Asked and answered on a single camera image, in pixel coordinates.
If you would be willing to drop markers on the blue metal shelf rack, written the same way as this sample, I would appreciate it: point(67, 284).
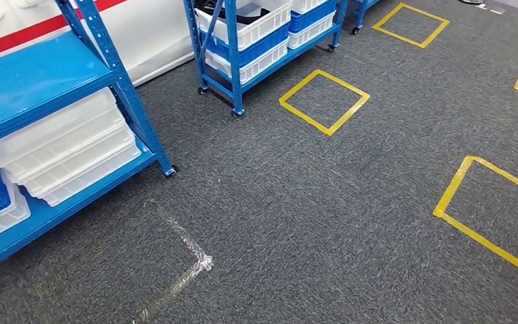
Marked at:
point(40, 76)

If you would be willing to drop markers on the yellow floor tape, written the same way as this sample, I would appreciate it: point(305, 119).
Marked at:
point(308, 118)
point(453, 183)

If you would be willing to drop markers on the blue wheeled rack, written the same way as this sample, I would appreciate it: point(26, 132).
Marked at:
point(236, 89)
point(359, 11)

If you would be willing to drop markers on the white plastic crate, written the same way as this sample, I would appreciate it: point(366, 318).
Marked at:
point(4, 219)
point(259, 31)
point(263, 65)
point(312, 33)
point(53, 127)
point(84, 163)
point(306, 4)
point(98, 176)

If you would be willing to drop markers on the silver floor tape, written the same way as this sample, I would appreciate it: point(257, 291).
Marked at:
point(203, 264)

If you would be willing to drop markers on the black parts in crate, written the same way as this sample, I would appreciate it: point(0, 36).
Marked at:
point(250, 15)

